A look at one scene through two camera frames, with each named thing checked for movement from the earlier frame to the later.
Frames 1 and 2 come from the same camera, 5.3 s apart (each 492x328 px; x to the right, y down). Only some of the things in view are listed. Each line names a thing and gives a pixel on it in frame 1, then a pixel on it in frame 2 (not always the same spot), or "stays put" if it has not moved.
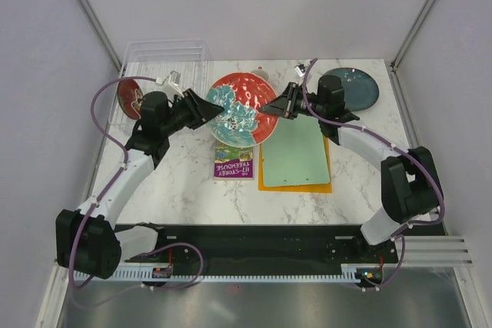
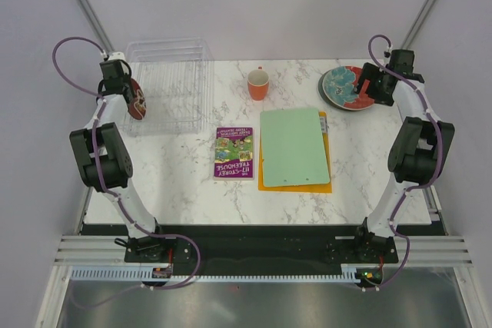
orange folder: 315,188 stays put
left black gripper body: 180,115 to 127,80
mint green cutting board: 296,154 stays put
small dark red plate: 130,96 stays put
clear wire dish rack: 144,62 stays put
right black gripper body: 302,105 to 374,90
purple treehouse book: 233,163 stays put
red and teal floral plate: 241,124 to 336,88
